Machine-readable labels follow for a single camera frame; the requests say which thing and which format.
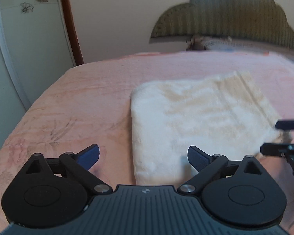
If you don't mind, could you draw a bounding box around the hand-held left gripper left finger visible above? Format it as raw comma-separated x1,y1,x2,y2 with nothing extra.
26,144,113,196

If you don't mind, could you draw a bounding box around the white wardrobe door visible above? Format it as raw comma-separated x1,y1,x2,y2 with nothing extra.
0,0,76,163

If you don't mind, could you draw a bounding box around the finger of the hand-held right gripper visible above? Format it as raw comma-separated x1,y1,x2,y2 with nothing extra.
275,117,294,131
260,143,289,157

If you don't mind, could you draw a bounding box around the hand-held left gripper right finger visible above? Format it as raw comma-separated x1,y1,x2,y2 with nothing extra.
178,145,262,197

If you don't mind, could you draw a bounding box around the dark brown cloth piece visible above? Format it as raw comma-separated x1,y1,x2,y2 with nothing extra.
186,36,204,51

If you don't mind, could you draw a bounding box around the brown wooden door frame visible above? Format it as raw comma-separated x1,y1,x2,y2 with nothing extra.
59,0,85,66

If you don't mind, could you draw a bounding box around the outline flower sticker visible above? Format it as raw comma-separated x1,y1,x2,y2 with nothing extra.
21,2,34,13

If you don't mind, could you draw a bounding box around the cream towel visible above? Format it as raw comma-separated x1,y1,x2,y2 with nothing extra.
130,71,288,186

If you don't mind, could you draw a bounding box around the grey blue pillow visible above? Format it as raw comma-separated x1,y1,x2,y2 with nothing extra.
186,35,294,60

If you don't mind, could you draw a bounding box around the green striped headboard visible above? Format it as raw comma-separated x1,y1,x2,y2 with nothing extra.
149,0,294,52

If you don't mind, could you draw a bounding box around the pink blanket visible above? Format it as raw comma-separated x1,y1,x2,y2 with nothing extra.
0,51,294,235

